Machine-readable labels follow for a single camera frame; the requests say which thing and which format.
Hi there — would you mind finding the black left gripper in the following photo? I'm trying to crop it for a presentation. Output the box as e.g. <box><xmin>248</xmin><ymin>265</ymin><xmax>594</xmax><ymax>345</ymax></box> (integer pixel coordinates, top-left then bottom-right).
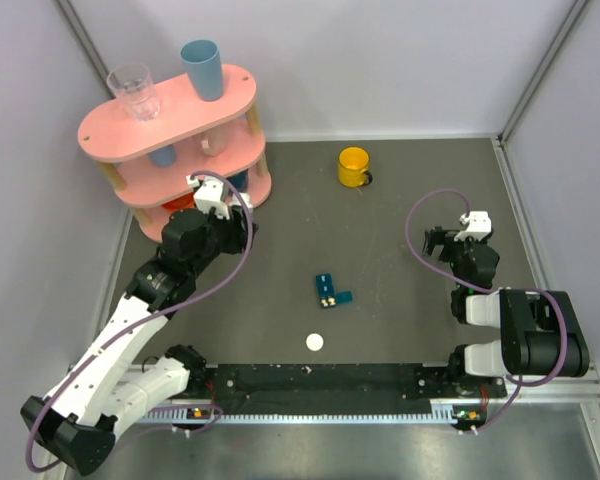
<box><xmin>189</xmin><ymin>204</ymin><xmax>257</xmax><ymax>275</ymax></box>

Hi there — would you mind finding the teal pill organizer box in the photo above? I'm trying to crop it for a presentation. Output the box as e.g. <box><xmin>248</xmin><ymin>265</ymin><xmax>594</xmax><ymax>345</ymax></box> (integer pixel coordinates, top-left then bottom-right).
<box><xmin>315</xmin><ymin>273</ymin><xmax>353</xmax><ymax>309</ymax></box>

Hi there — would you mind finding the white bottle cap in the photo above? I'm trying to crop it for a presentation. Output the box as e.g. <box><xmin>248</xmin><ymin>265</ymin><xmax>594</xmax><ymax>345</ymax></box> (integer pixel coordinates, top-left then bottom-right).
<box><xmin>306</xmin><ymin>333</ymin><xmax>324</xmax><ymax>352</ymax></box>

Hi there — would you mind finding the white pill bottle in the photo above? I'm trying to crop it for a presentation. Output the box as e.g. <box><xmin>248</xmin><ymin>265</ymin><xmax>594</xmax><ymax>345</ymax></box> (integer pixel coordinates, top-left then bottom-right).
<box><xmin>228</xmin><ymin>192</ymin><xmax>254</xmax><ymax>212</ymax></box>

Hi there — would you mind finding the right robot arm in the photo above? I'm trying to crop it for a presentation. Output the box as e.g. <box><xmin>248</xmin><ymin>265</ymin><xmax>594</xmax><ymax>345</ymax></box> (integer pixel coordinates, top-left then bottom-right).
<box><xmin>423</xmin><ymin>226</ymin><xmax>590</xmax><ymax>396</ymax></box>

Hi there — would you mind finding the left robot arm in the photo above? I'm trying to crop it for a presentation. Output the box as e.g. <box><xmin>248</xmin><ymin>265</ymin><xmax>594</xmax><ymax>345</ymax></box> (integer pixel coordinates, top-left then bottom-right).
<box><xmin>20</xmin><ymin>206</ymin><xmax>257</xmax><ymax>475</ymax></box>

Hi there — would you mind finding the dark blue faceted cup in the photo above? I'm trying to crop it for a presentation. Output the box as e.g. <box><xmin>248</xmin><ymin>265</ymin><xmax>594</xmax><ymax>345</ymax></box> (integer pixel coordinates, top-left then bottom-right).
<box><xmin>228</xmin><ymin>170</ymin><xmax>249</xmax><ymax>192</ymax></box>

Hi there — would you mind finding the orange plastic bowl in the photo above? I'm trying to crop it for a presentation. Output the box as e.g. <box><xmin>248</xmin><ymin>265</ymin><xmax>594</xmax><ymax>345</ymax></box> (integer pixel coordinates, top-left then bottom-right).
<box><xmin>161</xmin><ymin>193</ymin><xmax>195</xmax><ymax>212</ymax></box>

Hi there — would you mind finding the pink three-tier wooden shelf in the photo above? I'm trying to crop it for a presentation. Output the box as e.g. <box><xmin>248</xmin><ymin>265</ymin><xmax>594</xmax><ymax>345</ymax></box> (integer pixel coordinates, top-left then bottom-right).
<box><xmin>77</xmin><ymin>64</ymin><xmax>272</xmax><ymax>242</ymax></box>

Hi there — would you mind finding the small light blue cup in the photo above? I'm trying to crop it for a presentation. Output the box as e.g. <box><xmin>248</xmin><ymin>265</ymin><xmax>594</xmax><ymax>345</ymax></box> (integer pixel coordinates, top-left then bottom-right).
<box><xmin>148</xmin><ymin>145</ymin><xmax>177</xmax><ymax>168</ymax></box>

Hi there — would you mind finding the yellow mug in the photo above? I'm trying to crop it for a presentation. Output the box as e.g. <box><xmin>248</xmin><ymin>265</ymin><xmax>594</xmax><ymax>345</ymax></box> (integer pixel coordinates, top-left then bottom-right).
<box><xmin>338</xmin><ymin>146</ymin><xmax>373</xmax><ymax>188</ymax></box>

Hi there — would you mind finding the light blue plastic tumbler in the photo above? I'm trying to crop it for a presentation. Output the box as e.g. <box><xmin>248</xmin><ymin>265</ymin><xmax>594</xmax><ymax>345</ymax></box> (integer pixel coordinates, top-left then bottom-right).
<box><xmin>180</xmin><ymin>39</ymin><xmax>224</xmax><ymax>102</ymax></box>

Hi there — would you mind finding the clear drinking glass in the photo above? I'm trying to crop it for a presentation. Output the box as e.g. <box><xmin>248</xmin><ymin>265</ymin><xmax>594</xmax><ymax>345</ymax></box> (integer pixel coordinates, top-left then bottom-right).
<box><xmin>107</xmin><ymin>63</ymin><xmax>161</xmax><ymax>122</ymax></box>

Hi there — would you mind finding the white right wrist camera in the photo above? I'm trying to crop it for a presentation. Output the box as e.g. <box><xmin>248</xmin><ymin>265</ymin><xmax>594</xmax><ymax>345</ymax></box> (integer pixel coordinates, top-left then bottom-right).
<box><xmin>454</xmin><ymin>211</ymin><xmax>493</xmax><ymax>242</ymax></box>

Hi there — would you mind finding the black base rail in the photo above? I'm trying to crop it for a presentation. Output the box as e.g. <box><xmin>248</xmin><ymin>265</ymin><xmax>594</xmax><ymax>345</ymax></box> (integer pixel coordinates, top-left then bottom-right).
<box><xmin>203</xmin><ymin>363</ymin><xmax>507</xmax><ymax>416</ymax></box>

